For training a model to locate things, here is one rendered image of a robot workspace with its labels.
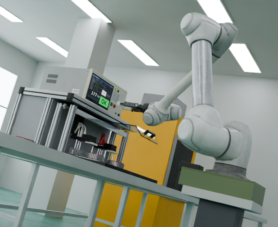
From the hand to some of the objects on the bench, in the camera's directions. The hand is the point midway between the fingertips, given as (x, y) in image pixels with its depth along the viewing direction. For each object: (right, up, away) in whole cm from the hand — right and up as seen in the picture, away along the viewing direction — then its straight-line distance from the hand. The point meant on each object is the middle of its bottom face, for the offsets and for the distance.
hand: (123, 106), depth 267 cm
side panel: (-61, -25, -24) cm, 70 cm away
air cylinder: (-29, -32, -19) cm, 47 cm away
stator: (-16, -32, -26) cm, 45 cm away
